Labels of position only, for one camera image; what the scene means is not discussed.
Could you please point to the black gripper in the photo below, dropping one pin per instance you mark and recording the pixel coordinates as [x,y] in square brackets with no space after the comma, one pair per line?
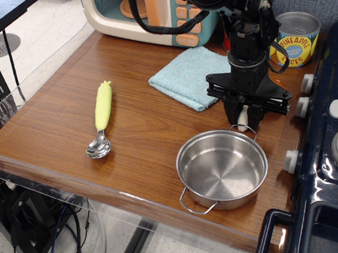
[260,95]

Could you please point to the white toy mushroom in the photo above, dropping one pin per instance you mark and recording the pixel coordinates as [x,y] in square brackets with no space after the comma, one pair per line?
[243,119]

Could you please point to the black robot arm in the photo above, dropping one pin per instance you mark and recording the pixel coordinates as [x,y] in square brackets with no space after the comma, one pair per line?
[252,29]

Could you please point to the red tomato sauce can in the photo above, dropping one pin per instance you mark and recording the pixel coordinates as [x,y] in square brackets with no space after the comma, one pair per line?
[226,38]

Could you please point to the yellow pineapple slices can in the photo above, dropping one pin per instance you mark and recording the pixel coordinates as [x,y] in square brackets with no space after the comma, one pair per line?
[298,34]

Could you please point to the stainless steel pot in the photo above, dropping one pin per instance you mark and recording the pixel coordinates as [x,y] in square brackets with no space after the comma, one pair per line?
[221,169]

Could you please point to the light blue folded cloth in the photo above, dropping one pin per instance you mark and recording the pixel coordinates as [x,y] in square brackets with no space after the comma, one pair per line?
[184,78]

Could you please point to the dark blue toy stove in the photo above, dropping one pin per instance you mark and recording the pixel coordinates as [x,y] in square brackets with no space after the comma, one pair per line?
[312,225]

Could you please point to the teal toy microwave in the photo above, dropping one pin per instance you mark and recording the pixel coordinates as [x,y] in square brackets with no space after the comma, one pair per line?
[114,18]

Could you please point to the black table leg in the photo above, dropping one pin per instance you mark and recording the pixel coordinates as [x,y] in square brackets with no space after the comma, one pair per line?
[140,236]

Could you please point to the round floor vent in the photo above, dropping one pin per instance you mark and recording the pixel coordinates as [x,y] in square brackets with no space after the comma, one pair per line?
[8,43]

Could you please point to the spoon with yellow-green handle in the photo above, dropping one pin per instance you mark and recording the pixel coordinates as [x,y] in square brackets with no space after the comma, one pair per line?
[101,146]

